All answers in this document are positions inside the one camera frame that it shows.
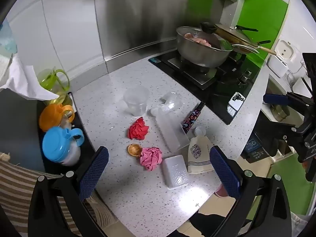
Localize person's dark trouser leg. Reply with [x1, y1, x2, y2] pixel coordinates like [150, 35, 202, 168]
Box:
[173, 210, 223, 237]

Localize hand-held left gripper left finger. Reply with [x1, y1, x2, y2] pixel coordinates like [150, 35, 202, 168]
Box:
[28, 146, 109, 237]

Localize clear plastic cup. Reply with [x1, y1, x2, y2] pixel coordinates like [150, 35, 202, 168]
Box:
[123, 85, 150, 116]

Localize blue lid jar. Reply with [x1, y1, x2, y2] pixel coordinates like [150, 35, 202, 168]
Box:
[42, 126, 85, 166]

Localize white bag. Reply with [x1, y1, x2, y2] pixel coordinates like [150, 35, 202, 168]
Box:
[290, 212, 311, 230]

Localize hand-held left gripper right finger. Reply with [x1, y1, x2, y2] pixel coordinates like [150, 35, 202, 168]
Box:
[209, 145, 292, 237]

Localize black tray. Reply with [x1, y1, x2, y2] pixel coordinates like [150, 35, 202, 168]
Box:
[37, 91, 104, 173]

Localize small steel pot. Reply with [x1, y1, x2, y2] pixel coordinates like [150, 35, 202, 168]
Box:
[270, 104, 290, 121]

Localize white plastic box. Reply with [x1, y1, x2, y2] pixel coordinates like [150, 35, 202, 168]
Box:
[268, 55, 289, 78]

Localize dark grey appliance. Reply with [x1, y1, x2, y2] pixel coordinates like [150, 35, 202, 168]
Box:
[0, 89, 47, 171]

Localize black shoe-print box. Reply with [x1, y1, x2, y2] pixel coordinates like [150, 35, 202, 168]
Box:
[181, 102, 205, 135]

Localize white wall socket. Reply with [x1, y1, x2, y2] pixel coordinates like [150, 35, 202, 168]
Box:
[275, 39, 297, 61]

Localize glass pot lid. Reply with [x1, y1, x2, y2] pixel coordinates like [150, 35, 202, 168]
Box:
[176, 23, 232, 52]

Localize orange lid jar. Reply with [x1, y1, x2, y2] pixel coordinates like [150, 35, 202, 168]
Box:
[39, 104, 75, 132]

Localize green cabinet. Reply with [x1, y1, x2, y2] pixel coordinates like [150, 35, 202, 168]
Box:
[269, 153, 316, 218]

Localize brown striped cloth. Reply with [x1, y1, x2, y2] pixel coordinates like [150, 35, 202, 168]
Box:
[0, 153, 119, 237]

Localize small orange bowl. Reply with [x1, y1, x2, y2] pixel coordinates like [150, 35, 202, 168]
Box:
[127, 144, 141, 157]

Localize raw meat pieces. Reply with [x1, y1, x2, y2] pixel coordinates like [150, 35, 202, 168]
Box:
[184, 33, 213, 47]

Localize white foam box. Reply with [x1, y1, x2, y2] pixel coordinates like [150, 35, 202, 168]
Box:
[162, 155, 189, 190]

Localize cream cloth pouch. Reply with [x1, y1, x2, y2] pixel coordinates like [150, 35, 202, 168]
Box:
[188, 136, 215, 174]

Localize steel backsplash panel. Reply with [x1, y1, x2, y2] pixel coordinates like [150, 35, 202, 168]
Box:
[94, 0, 228, 73]

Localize glass pan lid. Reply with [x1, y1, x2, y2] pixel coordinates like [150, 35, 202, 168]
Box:
[215, 24, 271, 54]

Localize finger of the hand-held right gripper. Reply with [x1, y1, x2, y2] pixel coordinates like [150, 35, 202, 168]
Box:
[263, 92, 316, 108]
[255, 120, 309, 151]

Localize white stove sticker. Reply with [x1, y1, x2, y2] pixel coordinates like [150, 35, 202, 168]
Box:
[227, 92, 245, 116]

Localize yellow frying pan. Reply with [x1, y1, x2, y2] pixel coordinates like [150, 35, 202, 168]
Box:
[214, 23, 277, 56]

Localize black glass gas stove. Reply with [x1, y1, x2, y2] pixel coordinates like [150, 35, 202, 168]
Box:
[148, 49, 261, 125]

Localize pink waste bin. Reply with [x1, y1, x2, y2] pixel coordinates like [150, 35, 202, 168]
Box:
[215, 185, 230, 198]

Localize white paper towel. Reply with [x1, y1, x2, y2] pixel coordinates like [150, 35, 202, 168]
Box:
[0, 57, 60, 101]

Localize pink scrunchie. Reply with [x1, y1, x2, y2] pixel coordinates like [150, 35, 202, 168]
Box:
[139, 147, 163, 171]

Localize clear plastic wrap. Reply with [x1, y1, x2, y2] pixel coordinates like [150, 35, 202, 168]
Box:
[150, 92, 184, 116]

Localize dark two-part trash bin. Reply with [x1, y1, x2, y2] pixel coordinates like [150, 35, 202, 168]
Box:
[241, 126, 279, 163]

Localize long clear plastic box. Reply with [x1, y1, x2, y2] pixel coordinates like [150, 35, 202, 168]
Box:
[155, 109, 190, 153]

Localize steel cooking pot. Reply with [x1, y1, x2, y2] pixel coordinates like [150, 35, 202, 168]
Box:
[176, 26, 234, 68]

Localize green plastic pitcher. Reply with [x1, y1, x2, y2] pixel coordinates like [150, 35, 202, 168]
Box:
[38, 68, 72, 104]

